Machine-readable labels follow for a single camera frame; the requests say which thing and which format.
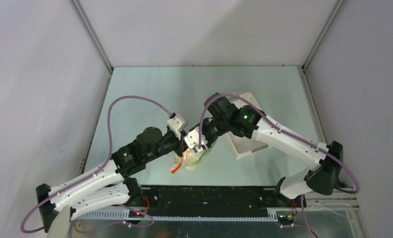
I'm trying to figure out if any pale green cabbage leaf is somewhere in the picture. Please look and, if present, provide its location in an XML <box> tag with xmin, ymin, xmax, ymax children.
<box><xmin>182</xmin><ymin>149</ymin><xmax>204</xmax><ymax>167</ymax></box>

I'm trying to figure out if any clear zip top bag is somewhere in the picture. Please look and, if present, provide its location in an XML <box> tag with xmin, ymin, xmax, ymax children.
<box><xmin>170</xmin><ymin>147</ymin><xmax>213</xmax><ymax>174</ymax></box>

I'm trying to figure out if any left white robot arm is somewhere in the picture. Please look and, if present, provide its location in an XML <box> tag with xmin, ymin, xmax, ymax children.
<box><xmin>36</xmin><ymin>127</ymin><xmax>199</xmax><ymax>233</ymax></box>

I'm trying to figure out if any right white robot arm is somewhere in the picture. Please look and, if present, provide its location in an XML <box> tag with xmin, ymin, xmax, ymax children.
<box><xmin>184</xmin><ymin>93</ymin><xmax>342</xmax><ymax>207</ymax></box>

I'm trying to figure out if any white plastic basket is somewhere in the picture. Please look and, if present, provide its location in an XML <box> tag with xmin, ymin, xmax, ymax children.
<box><xmin>225</xmin><ymin>92</ymin><xmax>269</xmax><ymax>160</ymax></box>

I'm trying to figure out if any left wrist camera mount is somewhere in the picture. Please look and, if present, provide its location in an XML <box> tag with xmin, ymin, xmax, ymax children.
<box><xmin>167</xmin><ymin>113</ymin><xmax>188</xmax><ymax>140</ymax></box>

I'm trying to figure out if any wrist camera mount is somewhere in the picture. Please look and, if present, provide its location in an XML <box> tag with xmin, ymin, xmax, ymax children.
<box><xmin>183</xmin><ymin>127</ymin><xmax>208</xmax><ymax>153</ymax></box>
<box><xmin>167</xmin><ymin>113</ymin><xmax>188</xmax><ymax>140</ymax></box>

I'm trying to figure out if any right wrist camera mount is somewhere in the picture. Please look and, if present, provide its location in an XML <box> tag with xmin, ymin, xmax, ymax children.
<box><xmin>183</xmin><ymin>127</ymin><xmax>208</xmax><ymax>153</ymax></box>

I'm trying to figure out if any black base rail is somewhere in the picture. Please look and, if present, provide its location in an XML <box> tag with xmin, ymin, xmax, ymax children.
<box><xmin>111</xmin><ymin>184</ymin><xmax>307</xmax><ymax>218</ymax></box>

